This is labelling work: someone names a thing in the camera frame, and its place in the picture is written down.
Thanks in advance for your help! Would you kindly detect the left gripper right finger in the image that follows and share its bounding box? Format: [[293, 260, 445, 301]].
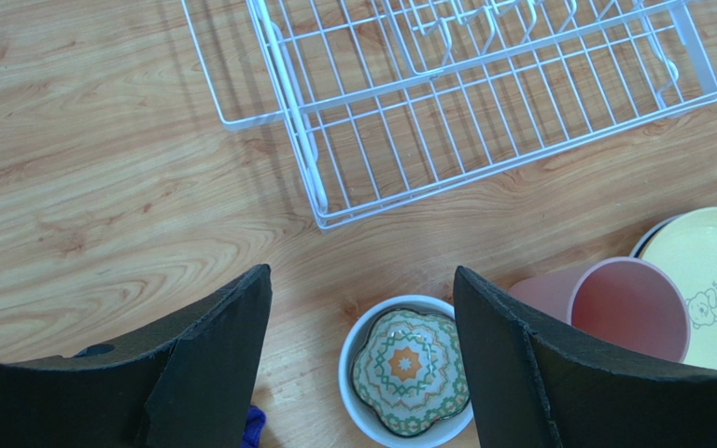
[[453, 267, 717, 447]]

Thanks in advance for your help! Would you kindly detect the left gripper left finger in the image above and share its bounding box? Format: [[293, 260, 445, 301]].
[[0, 264, 273, 447]]

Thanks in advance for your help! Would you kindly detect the small white cup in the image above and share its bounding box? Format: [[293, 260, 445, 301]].
[[349, 308, 470, 439]]

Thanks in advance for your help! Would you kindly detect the pink plastic cup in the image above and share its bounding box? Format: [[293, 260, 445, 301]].
[[509, 257, 691, 363]]

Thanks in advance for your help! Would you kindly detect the orange bowl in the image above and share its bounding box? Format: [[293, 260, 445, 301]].
[[337, 295, 474, 447]]

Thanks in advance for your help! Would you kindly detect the white green-rimmed plate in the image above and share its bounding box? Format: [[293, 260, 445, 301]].
[[629, 214, 682, 258]]

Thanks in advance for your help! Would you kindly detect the yellow plate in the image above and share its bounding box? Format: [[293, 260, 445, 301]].
[[639, 207, 717, 370]]

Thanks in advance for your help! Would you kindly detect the purple cloth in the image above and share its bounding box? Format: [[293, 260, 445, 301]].
[[239, 405, 266, 448]]

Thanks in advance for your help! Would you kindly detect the white wire dish rack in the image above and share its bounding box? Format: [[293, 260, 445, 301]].
[[181, 1, 717, 231]]

